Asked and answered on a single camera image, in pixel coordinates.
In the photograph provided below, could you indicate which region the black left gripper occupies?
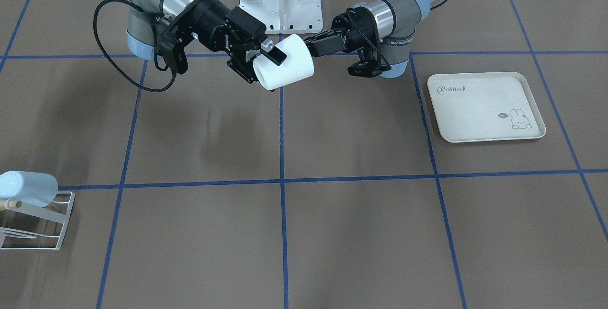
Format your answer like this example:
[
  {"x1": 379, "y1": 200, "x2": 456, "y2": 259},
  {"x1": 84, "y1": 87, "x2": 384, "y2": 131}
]
[{"x1": 304, "y1": 7, "x2": 392, "y2": 77}]

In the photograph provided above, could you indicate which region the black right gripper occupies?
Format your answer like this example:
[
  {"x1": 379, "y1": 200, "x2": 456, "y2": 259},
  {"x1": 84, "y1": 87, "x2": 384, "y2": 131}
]
[{"x1": 157, "y1": 0, "x2": 287, "y2": 84}]

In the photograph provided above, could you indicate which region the pale green plastic cup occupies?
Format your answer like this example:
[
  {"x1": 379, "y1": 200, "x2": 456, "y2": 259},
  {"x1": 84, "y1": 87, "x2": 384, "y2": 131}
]
[{"x1": 253, "y1": 34, "x2": 314, "y2": 90}]

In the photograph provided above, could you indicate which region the blue plastic cup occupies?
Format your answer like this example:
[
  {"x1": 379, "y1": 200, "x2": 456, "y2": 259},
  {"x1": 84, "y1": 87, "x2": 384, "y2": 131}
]
[{"x1": 0, "y1": 171, "x2": 58, "y2": 207}]

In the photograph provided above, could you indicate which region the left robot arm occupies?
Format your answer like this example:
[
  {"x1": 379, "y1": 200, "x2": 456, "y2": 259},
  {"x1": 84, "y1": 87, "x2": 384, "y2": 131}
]
[{"x1": 304, "y1": 0, "x2": 447, "y2": 78}]

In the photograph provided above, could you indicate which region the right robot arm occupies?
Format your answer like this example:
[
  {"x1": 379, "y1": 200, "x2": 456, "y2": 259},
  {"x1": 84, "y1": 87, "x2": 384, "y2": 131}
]
[{"x1": 93, "y1": 0, "x2": 287, "y2": 83}]

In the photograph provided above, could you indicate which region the cream plastic tray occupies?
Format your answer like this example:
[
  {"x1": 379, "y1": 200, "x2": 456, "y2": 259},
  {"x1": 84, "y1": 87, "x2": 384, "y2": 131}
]
[{"x1": 427, "y1": 72, "x2": 546, "y2": 144}]

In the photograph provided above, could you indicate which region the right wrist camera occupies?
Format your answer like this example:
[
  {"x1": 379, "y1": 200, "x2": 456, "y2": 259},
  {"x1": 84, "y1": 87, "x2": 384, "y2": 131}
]
[{"x1": 158, "y1": 32, "x2": 189, "y2": 75}]

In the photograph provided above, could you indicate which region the white wire cup rack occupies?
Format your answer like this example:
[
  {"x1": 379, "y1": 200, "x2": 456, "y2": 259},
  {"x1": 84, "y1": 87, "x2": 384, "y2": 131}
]
[{"x1": 1, "y1": 192, "x2": 75, "y2": 251}]

